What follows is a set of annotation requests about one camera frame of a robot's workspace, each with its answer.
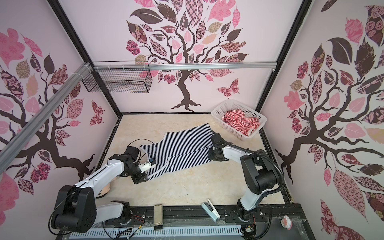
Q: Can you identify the navy white striped tank top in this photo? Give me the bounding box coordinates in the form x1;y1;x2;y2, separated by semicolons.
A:
140;124;213;181

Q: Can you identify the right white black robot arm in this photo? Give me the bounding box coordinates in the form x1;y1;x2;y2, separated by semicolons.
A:
208;132;285;221

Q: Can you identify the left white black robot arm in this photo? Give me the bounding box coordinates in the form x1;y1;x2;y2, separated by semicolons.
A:
48;147;157;233

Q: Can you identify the red white striped tank top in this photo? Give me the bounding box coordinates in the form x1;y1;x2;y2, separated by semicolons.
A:
222;109;261;137

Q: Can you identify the plush doll striped hat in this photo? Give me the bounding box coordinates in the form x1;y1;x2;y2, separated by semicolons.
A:
96;177;117;199

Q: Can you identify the white plastic laundry basket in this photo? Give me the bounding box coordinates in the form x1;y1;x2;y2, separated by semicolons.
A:
211;99;267;141

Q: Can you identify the grey rectangular block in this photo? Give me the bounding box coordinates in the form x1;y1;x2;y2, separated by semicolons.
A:
154;205;164;231

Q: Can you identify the white stapler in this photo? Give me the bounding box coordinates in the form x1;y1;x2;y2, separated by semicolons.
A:
201;199;220;222

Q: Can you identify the pink white small toy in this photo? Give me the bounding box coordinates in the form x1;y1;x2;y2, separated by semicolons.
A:
281;215;293;230

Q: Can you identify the silver rear aluminium bar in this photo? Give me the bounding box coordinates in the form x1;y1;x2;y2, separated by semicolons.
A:
93;62;277;71

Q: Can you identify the silver aluminium bar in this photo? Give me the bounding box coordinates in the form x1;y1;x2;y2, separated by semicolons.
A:
93;62;277;71
1;63;92;173

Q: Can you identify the silver left aluminium bar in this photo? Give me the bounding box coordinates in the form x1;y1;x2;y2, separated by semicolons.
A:
1;63;92;173

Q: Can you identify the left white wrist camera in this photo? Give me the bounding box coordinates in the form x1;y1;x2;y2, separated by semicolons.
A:
139;158;157;173

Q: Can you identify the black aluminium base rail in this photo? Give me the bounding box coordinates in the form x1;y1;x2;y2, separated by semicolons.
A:
106;204;306;226

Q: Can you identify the white slotted cable duct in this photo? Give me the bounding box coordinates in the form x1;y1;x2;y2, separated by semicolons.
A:
69;226;243;240

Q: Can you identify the black wire mesh basket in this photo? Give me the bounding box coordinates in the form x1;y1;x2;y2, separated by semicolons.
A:
82;60;153;94

